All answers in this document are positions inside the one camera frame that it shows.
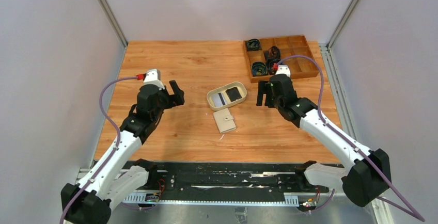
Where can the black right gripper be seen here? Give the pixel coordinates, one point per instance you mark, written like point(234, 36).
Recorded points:
point(270, 96)

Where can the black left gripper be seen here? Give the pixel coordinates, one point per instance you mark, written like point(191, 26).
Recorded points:
point(171, 97)

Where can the white credit card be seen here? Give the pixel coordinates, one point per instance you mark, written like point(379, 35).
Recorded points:
point(219, 100)

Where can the white leather card holder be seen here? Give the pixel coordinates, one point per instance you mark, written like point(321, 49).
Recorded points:
point(224, 120)

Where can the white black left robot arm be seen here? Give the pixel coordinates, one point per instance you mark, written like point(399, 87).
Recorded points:
point(93, 198)

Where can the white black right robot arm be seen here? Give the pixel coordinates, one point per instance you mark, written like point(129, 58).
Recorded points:
point(365, 173)

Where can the black VIP card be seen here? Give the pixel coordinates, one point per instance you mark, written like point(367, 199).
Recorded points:
point(233, 94)

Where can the rolled green black tie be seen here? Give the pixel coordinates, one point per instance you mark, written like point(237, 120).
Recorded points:
point(259, 68)

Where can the cream oval plastic tray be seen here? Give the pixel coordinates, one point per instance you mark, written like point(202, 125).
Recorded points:
point(222, 89)

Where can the wooden compartment organizer box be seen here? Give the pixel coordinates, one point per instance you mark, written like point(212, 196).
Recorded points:
point(295, 53)

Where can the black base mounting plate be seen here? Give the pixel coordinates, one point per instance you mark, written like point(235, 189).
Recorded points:
point(229, 182)

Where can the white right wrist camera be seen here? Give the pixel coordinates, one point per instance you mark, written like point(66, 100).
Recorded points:
point(283, 69)

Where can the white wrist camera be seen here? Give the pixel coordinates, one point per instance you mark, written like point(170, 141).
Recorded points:
point(283, 69)
point(153, 77)

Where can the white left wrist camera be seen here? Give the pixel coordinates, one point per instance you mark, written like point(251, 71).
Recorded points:
point(153, 77)

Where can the aluminium rail frame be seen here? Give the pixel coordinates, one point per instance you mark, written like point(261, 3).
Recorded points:
point(363, 177)

